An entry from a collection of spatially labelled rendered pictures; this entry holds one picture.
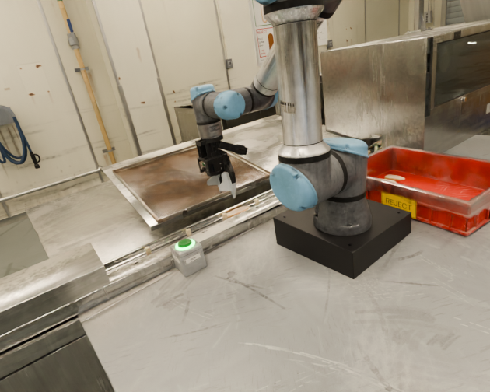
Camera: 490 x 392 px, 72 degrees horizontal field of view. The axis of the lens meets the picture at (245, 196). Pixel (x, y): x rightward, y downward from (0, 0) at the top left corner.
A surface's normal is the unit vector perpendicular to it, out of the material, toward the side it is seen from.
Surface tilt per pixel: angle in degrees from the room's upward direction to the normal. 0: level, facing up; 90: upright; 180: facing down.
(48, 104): 90
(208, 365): 0
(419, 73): 90
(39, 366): 90
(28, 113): 90
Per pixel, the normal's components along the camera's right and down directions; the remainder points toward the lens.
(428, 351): -0.17, -0.91
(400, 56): -0.81, 0.35
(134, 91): 0.56, 0.23
